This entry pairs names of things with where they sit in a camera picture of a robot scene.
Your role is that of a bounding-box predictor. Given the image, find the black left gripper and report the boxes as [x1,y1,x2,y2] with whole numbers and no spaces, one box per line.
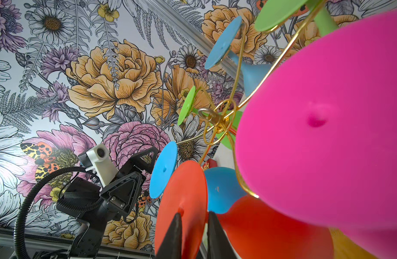
[57,146,159,222]

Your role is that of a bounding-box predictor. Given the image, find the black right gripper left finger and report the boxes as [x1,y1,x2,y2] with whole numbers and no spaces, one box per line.
[155,213,182,259]

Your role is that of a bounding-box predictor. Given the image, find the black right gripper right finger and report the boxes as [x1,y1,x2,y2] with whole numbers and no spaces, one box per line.
[207,212,237,259]

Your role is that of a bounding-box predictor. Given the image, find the red wine glass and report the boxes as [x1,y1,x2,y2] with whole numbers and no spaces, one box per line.
[155,161,333,259]

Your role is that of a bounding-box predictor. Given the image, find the blue front wine glass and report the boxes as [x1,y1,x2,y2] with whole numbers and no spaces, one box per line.
[149,141,247,214]

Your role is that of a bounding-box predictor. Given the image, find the blue wine glass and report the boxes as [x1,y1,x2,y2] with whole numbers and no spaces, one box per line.
[205,17,273,97]
[149,141,247,214]

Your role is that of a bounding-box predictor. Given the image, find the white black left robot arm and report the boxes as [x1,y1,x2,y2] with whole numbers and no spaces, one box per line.
[57,144,159,259]

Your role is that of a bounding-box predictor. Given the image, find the green left wine glass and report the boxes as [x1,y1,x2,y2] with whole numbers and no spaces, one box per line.
[178,86,242,149]

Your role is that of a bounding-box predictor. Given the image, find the green wine glass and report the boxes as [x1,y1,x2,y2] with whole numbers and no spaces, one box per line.
[255,0,338,36]
[178,86,242,149]

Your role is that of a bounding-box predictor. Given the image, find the pink wine glass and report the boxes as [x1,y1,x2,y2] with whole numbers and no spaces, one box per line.
[236,9,397,259]

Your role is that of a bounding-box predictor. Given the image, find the blue rear wine glass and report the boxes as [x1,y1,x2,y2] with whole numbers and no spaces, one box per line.
[205,17,273,97]

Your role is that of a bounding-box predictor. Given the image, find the green rear wine glass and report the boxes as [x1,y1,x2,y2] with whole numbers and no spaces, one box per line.
[255,0,338,36]

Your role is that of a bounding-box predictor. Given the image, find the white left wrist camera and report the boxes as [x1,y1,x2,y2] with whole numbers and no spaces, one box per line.
[78,144,119,187]

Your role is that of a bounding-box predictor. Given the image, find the gold wire wooden glass rack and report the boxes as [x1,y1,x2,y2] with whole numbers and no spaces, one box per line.
[175,0,381,259]

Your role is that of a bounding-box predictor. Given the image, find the black left corrugated cable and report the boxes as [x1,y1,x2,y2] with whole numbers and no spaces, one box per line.
[13,166,99,259]

